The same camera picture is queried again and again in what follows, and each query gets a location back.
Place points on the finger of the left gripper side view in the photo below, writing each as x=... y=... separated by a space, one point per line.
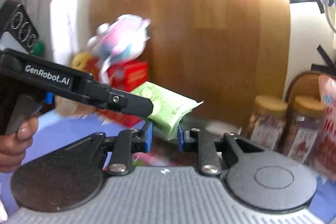
x=102 y=96

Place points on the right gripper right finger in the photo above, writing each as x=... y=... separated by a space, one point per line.
x=258 y=177

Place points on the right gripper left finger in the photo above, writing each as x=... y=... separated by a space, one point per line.
x=74 y=174

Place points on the green snack packet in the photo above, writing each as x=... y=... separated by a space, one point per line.
x=168 y=108

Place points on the person's left hand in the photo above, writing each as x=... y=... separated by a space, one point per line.
x=14 y=146

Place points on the yellow plush duck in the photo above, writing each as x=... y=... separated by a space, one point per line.
x=80 y=61

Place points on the red gift box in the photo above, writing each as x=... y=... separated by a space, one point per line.
x=125 y=77

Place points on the blue printed tablecloth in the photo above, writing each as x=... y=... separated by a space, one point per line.
x=55 y=132

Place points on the pink blue plush toy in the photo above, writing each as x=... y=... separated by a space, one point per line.
x=119 y=42

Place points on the pink snack bag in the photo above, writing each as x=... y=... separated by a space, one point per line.
x=322 y=157

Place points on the left nut jar gold lid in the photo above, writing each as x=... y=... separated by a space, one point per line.
x=267 y=121

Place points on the nut jar gold lid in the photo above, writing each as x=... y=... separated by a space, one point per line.
x=267 y=121
x=303 y=128

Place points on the right nut jar gold lid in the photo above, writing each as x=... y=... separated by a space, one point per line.
x=303 y=128

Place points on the round woven board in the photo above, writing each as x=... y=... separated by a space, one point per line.
x=304 y=84

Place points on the wooden board backdrop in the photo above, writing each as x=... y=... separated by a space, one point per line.
x=222 y=53

